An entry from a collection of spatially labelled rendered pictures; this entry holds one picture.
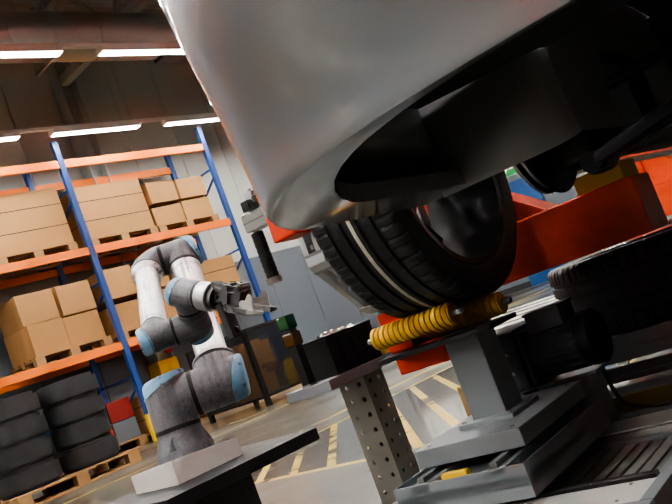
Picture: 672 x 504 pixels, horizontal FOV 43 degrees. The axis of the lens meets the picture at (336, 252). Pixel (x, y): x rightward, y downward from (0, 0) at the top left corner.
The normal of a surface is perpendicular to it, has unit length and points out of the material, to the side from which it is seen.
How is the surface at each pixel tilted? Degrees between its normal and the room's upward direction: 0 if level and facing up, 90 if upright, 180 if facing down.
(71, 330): 90
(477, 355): 90
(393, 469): 90
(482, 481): 90
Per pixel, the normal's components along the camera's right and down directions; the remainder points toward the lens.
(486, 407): -0.59, 0.15
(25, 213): 0.63, -0.30
